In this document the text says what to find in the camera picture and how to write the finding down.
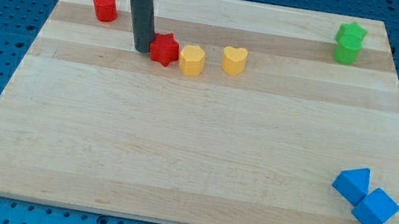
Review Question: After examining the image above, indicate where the yellow heart block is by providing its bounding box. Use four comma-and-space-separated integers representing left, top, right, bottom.
221, 46, 249, 76

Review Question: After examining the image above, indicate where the yellow hexagon block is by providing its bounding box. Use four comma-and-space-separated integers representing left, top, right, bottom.
179, 45, 206, 76

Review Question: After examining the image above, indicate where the red star block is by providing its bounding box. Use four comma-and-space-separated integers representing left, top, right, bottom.
150, 32, 180, 67

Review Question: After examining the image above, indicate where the wooden board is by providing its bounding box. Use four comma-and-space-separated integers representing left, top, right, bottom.
0, 0, 399, 224

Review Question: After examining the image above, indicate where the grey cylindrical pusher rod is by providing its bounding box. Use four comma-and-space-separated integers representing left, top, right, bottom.
130, 0, 156, 54

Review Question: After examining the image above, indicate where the red cylinder block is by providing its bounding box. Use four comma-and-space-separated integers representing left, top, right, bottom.
93, 0, 118, 23

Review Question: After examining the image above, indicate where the green cylinder block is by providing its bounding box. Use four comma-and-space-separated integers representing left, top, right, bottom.
333, 35, 363, 65

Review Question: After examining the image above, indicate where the blue triangle block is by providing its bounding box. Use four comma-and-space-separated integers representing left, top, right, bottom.
332, 167, 371, 206

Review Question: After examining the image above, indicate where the green star block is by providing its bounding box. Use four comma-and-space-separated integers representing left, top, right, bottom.
334, 22, 367, 41

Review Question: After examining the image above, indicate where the blue cube block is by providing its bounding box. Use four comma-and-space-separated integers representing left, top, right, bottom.
351, 187, 399, 224

